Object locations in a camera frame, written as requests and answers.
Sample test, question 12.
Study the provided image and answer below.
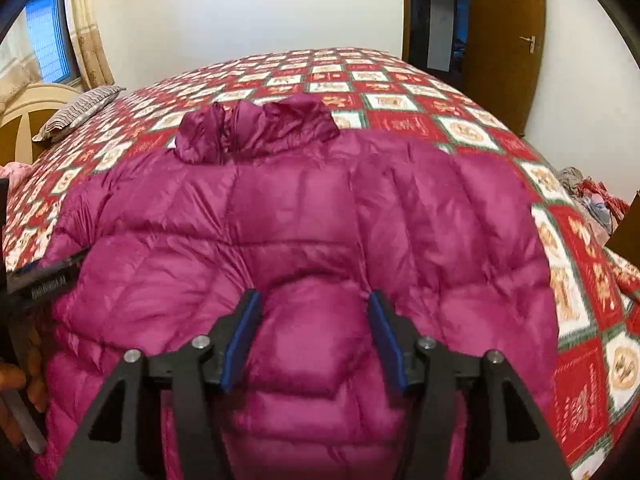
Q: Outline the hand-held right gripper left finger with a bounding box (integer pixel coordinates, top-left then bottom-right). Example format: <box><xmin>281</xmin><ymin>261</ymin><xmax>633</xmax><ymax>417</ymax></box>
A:
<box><xmin>60</xmin><ymin>287</ymin><xmax>263</xmax><ymax>480</ymax></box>

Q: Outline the pile of mixed clothes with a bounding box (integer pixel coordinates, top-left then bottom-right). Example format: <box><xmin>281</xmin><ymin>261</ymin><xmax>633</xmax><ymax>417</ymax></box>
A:
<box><xmin>557</xmin><ymin>165</ymin><xmax>631</xmax><ymax>236</ymax></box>

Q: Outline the wooden door frame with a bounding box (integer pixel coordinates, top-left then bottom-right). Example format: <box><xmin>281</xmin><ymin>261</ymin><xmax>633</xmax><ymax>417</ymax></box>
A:
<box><xmin>401</xmin><ymin>0</ymin><xmax>413</xmax><ymax>61</ymax></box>

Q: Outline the window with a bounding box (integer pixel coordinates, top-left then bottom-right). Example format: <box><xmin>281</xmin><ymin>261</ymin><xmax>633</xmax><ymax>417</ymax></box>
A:
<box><xmin>25</xmin><ymin>0</ymin><xmax>81</xmax><ymax>86</ymax></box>

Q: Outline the striped pillow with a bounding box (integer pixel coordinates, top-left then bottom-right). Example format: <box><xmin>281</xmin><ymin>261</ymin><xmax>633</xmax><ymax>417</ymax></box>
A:
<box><xmin>32</xmin><ymin>85</ymin><xmax>126</xmax><ymax>143</ymax></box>

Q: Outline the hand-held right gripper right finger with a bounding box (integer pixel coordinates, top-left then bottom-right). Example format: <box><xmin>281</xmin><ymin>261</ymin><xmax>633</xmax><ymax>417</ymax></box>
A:
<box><xmin>367</xmin><ymin>290</ymin><xmax>573</xmax><ymax>480</ymax></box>

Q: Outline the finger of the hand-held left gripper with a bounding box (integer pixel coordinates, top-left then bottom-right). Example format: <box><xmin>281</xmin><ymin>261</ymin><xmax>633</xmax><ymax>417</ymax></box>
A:
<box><xmin>10</xmin><ymin>247</ymin><xmax>93</xmax><ymax>281</ymax></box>

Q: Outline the magenta down jacket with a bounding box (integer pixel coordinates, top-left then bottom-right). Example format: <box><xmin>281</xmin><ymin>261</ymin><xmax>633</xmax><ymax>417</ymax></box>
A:
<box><xmin>42</xmin><ymin>94</ymin><xmax>561</xmax><ymax>480</ymax></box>

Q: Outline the cream wooden headboard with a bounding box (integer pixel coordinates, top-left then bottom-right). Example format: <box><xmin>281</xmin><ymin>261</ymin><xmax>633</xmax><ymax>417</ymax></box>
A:
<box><xmin>0</xmin><ymin>82</ymin><xmax>83</xmax><ymax>168</ymax></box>

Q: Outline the pink floral quilt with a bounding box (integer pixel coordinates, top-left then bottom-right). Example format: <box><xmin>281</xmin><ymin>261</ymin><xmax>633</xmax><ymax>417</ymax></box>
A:
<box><xmin>0</xmin><ymin>161</ymin><xmax>28</xmax><ymax>183</ymax></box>

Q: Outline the red bear-print blanket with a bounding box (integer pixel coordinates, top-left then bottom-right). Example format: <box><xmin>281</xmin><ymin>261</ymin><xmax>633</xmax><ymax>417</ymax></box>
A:
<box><xmin>2</xmin><ymin>47</ymin><xmax>640</xmax><ymax>480</ymax></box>

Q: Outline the brown wooden door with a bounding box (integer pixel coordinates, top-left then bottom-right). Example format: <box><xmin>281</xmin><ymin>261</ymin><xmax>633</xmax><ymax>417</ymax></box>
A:
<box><xmin>460</xmin><ymin>0</ymin><xmax>546</xmax><ymax>136</ymax></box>

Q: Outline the brown wooden furniture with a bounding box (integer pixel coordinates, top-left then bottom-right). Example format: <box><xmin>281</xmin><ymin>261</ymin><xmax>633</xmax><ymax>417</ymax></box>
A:
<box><xmin>605</xmin><ymin>190</ymin><xmax>640</xmax><ymax>261</ymax></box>

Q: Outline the beige patterned curtain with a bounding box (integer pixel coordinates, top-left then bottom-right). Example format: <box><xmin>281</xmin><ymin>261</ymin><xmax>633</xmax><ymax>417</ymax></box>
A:
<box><xmin>67</xmin><ymin>0</ymin><xmax>116</xmax><ymax>91</ymax></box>

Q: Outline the white sheer curtain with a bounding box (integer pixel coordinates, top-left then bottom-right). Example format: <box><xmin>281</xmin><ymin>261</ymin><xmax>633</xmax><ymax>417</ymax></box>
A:
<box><xmin>0</xmin><ymin>15</ymin><xmax>43</xmax><ymax>106</ymax></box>

